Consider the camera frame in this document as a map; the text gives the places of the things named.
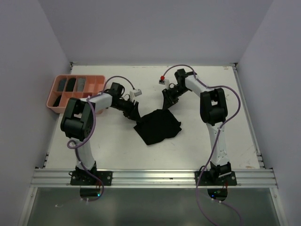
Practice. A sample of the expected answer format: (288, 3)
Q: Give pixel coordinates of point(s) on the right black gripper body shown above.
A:
(174, 93)

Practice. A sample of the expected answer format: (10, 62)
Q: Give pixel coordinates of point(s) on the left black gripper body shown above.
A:
(126, 107)

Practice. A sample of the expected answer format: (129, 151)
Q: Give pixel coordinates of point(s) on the grey striped underwear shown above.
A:
(61, 85)
(81, 84)

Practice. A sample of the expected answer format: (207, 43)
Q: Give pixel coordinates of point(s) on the pink divided organizer tray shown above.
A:
(93, 85)

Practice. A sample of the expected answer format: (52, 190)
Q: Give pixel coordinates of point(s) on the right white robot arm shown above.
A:
(213, 112)

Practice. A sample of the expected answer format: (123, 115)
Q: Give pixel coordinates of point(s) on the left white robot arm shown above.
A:
(79, 119)

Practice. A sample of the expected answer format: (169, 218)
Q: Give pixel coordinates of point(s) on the grey striped rolled underwear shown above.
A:
(61, 85)

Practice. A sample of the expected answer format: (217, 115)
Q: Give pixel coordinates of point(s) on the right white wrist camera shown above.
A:
(164, 81)

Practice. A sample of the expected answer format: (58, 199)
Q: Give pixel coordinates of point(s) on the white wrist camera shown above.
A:
(164, 81)
(134, 93)

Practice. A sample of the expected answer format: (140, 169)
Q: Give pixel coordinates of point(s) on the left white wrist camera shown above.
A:
(134, 93)

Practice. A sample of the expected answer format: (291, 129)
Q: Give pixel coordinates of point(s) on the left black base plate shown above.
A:
(81, 178)

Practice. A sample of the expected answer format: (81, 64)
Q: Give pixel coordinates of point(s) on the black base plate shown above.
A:
(215, 177)
(81, 178)

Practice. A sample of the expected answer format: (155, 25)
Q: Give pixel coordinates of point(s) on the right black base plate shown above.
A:
(215, 177)

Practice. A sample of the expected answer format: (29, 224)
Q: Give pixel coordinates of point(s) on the aluminium mounting rail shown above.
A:
(117, 178)

